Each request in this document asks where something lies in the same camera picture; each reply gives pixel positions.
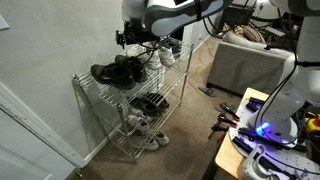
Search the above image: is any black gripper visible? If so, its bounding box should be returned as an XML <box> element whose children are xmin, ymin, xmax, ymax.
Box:
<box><xmin>124</xmin><ymin>21</ymin><xmax>158</xmax><ymax>51</ymax></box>

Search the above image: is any black Nike shoe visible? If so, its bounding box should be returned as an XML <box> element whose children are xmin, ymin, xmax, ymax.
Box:
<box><xmin>90</xmin><ymin>63</ymin><xmax>137</xmax><ymax>91</ymax></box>
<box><xmin>114</xmin><ymin>54</ymin><xmax>149</xmax><ymax>84</ymax></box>

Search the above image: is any black white-striped shoe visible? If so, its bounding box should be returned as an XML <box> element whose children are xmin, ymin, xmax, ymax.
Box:
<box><xmin>143</xmin><ymin>92</ymin><xmax>168</xmax><ymax>105</ymax></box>

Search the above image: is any dark grey slip-on shoe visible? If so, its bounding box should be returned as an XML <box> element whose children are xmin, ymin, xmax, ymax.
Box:
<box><xmin>129</xmin><ymin>97</ymin><xmax>160</xmax><ymax>118</ymax></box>

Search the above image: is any brown leather shoe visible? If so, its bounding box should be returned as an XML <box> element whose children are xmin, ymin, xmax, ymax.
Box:
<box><xmin>156</xmin><ymin>99</ymin><xmax>171</xmax><ymax>113</ymax></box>

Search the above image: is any white shoe blue lining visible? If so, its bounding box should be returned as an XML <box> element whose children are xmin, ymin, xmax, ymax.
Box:
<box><xmin>128</xmin><ymin>114</ymin><xmax>150</xmax><ymax>133</ymax></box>

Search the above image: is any grey Nike slide sandal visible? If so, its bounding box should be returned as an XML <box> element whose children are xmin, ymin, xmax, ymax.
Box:
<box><xmin>214</xmin><ymin>103</ymin><xmax>229</xmax><ymax>114</ymax></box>
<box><xmin>198</xmin><ymin>85</ymin><xmax>217</xmax><ymax>98</ymax></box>

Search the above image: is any worn white lace sneaker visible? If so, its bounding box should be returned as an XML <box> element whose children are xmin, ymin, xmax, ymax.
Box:
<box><xmin>148</xmin><ymin>129</ymin><xmax>170</xmax><ymax>147</ymax></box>
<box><xmin>131</xmin><ymin>134</ymin><xmax>160</xmax><ymax>152</ymax></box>

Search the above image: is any black box case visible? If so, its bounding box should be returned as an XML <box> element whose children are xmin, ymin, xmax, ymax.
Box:
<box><xmin>218</xmin><ymin>4</ymin><xmax>258</xmax><ymax>29</ymax></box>

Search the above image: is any leopard pattern cushion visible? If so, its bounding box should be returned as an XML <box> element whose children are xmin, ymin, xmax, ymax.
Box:
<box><xmin>222</xmin><ymin>23</ymin><xmax>268</xmax><ymax>46</ymax></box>

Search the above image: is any grey sofa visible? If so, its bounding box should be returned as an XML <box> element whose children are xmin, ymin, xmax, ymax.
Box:
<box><xmin>207</xmin><ymin>41</ymin><xmax>296</xmax><ymax>98</ymax></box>

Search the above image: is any black bar clamp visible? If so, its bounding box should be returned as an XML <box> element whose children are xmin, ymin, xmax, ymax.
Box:
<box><xmin>231</xmin><ymin>135</ymin><xmax>258</xmax><ymax>156</ymax></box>
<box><xmin>245</xmin><ymin>96</ymin><xmax>266</xmax><ymax>113</ymax></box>
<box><xmin>258</xmin><ymin>156</ymin><xmax>298</xmax><ymax>180</ymax></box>
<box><xmin>237</xmin><ymin>127</ymin><xmax>264</xmax><ymax>141</ymax></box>

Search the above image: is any white door casing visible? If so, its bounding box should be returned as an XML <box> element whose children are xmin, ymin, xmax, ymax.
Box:
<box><xmin>0</xmin><ymin>81</ymin><xmax>88</xmax><ymax>169</ymax></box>

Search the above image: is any wooden table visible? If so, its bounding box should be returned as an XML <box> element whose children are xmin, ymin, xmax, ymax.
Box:
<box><xmin>214</xmin><ymin>87</ymin><xmax>320</xmax><ymax>180</ymax></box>

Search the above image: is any white panel door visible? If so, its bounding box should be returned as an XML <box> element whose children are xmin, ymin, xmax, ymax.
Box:
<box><xmin>0</xmin><ymin>109</ymin><xmax>78</xmax><ymax>180</ymax></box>

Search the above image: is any yellow red emergency stop button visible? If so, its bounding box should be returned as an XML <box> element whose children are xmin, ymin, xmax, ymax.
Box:
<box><xmin>304</xmin><ymin>114</ymin><xmax>320</xmax><ymax>136</ymax></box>

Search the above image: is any yellow extension cable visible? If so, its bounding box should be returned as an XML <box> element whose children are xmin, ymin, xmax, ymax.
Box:
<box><xmin>188</xmin><ymin>56</ymin><xmax>241</xmax><ymax>104</ymax></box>

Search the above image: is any silver wire shoe rack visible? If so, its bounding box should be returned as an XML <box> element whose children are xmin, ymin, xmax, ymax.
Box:
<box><xmin>71</xmin><ymin>33</ymin><xmax>194</xmax><ymax>165</ymax></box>

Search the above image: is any black red-handled clamp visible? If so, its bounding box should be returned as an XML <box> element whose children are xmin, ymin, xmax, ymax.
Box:
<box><xmin>216</xmin><ymin>113</ymin><xmax>238</xmax><ymax>129</ymax></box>
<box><xmin>208</xmin><ymin>123</ymin><xmax>231</xmax><ymax>140</ymax></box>
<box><xmin>218</xmin><ymin>102</ymin><xmax>241</xmax><ymax>123</ymax></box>

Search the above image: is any round white robot base plate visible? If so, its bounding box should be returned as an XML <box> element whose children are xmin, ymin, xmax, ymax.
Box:
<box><xmin>228</xmin><ymin>96</ymin><xmax>320</xmax><ymax>180</ymax></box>

